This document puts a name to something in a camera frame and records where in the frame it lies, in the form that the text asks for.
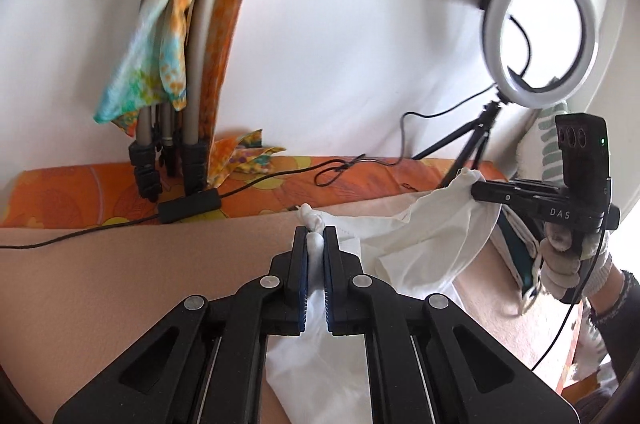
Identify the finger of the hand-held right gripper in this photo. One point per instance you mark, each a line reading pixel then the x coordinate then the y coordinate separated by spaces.
pixel 502 193

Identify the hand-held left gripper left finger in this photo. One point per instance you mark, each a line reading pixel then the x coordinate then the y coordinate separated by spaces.
pixel 301 284

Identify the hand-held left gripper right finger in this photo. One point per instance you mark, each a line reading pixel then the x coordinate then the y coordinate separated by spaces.
pixel 327 284

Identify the white t-shirt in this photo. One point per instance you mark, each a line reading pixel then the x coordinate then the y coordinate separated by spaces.
pixel 430 234

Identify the person's right forearm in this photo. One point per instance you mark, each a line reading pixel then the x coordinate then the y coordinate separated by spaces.
pixel 620 319

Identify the person's right hand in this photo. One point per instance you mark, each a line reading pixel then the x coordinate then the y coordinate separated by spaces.
pixel 555 274

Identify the green striped pillow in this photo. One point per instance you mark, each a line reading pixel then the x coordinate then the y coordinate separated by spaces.
pixel 545 144

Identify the white teal garment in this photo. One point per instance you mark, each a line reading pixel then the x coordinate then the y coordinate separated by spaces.
pixel 515 254

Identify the black mini tripod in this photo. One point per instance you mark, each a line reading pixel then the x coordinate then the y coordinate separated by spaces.
pixel 487 114

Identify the black gooseneck phone holder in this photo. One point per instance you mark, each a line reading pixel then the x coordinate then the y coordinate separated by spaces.
pixel 520 80

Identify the floral cloth scrap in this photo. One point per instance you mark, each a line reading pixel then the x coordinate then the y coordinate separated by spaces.
pixel 240 154

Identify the grey folded tripod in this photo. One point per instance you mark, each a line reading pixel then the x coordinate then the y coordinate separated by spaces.
pixel 195 69

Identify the colourful floral scarf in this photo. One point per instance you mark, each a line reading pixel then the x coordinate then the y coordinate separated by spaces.
pixel 145 69

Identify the orange cloth strip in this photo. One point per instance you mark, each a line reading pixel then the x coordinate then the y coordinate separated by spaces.
pixel 225 29

